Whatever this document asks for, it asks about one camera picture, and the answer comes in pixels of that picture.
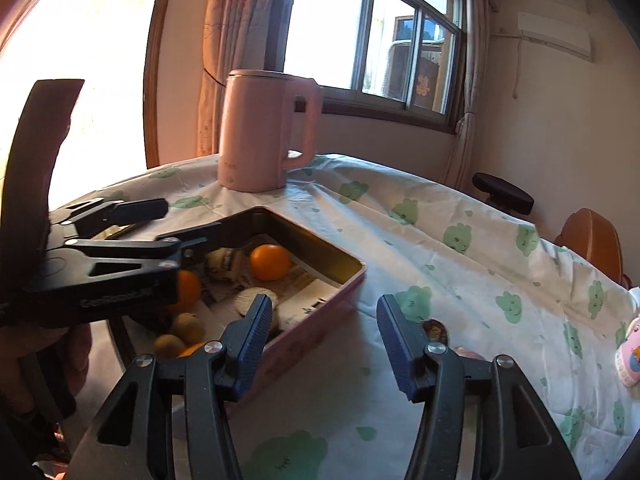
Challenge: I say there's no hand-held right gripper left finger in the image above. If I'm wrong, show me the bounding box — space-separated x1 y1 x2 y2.
67 293 275 480

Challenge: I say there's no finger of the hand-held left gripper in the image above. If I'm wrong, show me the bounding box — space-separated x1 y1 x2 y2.
49 198 170 242
46 221 224 282

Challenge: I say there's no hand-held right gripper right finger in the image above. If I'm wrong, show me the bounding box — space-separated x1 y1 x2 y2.
375 293 584 480

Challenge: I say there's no dimpled mandarin orange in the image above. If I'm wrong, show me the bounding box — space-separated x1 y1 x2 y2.
167 270 203 315

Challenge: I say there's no brown longan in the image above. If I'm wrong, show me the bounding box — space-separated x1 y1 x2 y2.
170 312 206 344
152 333 187 360

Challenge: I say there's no pink metal tin box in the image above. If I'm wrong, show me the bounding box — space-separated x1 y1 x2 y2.
102 206 368 411

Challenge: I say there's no person's left hand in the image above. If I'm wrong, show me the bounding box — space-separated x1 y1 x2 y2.
0 317 94 441

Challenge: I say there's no dark water chestnut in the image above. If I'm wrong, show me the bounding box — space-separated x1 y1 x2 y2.
422 318 449 345

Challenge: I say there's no paper leaflet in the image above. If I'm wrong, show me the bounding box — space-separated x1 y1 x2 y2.
200 232 346 334

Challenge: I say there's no pink electric kettle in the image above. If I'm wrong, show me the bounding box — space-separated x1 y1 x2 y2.
216 69 324 194

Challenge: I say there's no black round stool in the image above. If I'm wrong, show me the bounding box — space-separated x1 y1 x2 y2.
472 172 535 216

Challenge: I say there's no pink patterned curtain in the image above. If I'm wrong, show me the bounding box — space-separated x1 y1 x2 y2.
195 0 301 159

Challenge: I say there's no brown chair back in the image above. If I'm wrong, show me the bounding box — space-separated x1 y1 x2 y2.
554 208 626 287

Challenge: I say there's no pink cartoon cup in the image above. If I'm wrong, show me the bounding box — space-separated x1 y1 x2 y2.
614 287 640 389

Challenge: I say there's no sliding glass window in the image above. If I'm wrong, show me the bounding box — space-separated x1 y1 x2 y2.
265 0 469 136

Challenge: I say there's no beige tied curtain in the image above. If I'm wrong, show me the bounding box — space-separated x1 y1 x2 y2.
442 0 496 191

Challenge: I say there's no air conditioner pipe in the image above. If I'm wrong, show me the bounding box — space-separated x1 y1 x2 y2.
512 35 525 100

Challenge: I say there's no white air conditioner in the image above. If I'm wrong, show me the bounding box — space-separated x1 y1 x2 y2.
516 11 594 64

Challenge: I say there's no black kettle cable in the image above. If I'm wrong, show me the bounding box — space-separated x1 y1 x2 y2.
201 55 229 89

